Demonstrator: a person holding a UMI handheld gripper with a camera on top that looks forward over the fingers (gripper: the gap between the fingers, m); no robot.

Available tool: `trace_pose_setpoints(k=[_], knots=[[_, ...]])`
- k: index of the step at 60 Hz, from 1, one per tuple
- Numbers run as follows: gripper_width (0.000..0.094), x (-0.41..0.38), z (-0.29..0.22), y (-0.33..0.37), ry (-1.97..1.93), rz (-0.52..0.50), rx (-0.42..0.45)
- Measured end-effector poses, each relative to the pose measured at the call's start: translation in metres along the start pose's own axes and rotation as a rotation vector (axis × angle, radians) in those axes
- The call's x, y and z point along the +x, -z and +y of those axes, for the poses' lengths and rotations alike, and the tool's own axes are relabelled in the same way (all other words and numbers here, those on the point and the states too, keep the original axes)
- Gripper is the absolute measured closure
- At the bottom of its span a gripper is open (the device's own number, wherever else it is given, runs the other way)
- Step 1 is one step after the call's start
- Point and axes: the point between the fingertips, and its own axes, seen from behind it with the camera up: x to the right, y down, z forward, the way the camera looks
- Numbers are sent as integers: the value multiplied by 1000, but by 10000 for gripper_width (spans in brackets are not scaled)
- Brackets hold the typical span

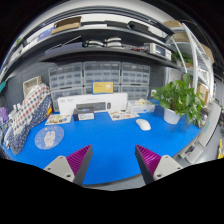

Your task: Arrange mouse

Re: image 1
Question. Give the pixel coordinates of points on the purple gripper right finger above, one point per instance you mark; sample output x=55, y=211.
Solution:
x=153, y=166

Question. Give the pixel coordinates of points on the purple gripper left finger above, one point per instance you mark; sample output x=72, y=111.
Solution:
x=73, y=167

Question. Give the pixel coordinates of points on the white computer mouse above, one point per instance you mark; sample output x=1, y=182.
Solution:
x=143, y=124

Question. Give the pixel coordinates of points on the blue desk mat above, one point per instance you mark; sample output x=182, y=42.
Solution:
x=113, y=144

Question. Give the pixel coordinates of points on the round light blue coaster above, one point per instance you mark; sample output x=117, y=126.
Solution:
x=49, y=137

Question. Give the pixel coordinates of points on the left illustrated card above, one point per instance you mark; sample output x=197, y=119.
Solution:
x=58, y=119

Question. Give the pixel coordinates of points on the illustrated card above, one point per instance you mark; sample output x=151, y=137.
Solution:
x=122, y=115
x=58, y=119

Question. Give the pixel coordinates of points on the white plant pot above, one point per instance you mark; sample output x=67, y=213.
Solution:
x=171, y=116

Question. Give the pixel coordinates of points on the small black white box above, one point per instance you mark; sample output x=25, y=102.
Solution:
x=81, y=114

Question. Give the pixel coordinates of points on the white tissue box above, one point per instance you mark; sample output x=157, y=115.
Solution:
x=140, y=106

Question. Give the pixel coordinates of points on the right illustrated card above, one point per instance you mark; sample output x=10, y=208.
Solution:
x=122, y=115

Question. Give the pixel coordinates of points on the checkered fabric bag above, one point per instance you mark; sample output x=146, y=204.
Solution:
x=34, y=110

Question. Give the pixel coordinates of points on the green potted plant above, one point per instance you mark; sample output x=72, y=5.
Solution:
x=180, y=97

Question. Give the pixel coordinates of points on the white keyboard box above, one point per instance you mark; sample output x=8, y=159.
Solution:
x=100, y=102

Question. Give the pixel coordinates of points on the white chair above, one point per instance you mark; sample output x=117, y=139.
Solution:
x=197, y=146

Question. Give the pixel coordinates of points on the yellow label box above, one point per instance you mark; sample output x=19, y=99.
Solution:
x=102, y=87

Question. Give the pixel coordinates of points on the left drawer organizer cabinet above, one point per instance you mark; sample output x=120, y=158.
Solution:
x=66, y=80

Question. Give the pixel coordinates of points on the drawer organizer cabinet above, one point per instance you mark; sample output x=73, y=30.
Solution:
x=100, y=71
x=135, y=79
x=66, y=80

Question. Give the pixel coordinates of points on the right drawer organizer cabinet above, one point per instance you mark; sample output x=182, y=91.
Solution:
x=135, y=79

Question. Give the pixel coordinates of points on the middle drawer organizer cabinet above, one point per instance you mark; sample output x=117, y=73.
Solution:
x=100, y=71

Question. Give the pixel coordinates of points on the dark lower shelf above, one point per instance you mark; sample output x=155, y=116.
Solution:
x=104, y=54

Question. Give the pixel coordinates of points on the silver electronic device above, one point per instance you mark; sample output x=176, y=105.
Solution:
x=160, y=51

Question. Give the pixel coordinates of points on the cardboard box on shelf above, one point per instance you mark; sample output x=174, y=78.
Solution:
x=66, y=24

